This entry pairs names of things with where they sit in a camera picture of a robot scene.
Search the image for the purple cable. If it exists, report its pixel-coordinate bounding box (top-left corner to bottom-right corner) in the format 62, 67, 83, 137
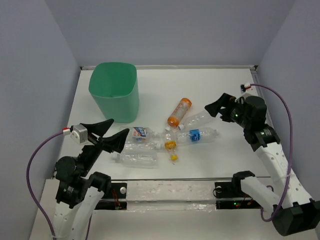
250, 83, 294, 223
26, 127, 91, 240

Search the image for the white foam strip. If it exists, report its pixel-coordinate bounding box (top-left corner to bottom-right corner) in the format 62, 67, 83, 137
126, 180, 216, 212

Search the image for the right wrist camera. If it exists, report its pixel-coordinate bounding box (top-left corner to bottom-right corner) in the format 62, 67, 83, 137
240, 82, 253, 98

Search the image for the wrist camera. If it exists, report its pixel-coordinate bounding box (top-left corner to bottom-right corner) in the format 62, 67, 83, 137
70, 124, 88, 146
240, 82, 253, 98

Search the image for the green plastic bin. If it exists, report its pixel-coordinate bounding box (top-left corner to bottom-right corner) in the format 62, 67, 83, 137
88, 62, 140, 123

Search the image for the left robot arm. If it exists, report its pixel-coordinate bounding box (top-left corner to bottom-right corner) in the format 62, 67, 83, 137
53, 119, 130, 240

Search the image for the orange capped drink bottle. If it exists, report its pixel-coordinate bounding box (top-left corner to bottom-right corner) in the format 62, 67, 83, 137
167, 97, 192, 128

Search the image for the clear bottle yellow cap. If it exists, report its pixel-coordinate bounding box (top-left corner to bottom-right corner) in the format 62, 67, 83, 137
161, 126, 178, 162

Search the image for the clear bottle white cap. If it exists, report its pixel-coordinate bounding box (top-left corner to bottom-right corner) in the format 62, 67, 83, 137
178, 110, 214, 131

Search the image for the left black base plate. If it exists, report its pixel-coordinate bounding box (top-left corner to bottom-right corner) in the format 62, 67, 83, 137
95, 181, 128, 211

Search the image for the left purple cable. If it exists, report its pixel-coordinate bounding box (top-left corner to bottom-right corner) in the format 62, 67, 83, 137
26, 127, 91, 240

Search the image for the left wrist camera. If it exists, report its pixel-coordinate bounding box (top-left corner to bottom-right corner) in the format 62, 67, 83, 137
70, 124, 88, 146

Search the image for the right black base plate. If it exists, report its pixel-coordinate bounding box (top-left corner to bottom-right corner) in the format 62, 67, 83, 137
212, 181, 261, 210

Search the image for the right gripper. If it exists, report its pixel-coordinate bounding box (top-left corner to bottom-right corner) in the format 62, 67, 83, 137
204, 92, 251, 129

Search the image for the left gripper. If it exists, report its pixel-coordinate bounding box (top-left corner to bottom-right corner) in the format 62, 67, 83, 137
79, 117, 130, 175

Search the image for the clear bottle orange-blue label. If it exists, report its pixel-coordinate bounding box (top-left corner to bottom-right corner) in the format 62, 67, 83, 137
119, 126, 160, 143

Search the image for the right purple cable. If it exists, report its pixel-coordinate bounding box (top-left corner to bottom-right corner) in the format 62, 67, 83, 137
250, 83, 294, 223

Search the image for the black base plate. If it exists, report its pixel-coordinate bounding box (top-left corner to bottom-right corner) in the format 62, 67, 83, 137
95, 181, 128, 211
212, 181, 261, 210

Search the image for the clear bottle blue label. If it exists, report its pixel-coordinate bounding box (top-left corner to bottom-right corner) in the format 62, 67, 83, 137
175, 127, 221, 146

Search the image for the clear crushed bottle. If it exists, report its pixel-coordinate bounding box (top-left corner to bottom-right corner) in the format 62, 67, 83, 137
123, 141, 162, 151

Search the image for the clear bottle front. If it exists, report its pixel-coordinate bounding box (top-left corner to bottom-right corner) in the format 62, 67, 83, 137
111, 151, 158, 169

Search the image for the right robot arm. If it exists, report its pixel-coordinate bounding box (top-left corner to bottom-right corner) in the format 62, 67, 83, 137
204, 93, 320, 237

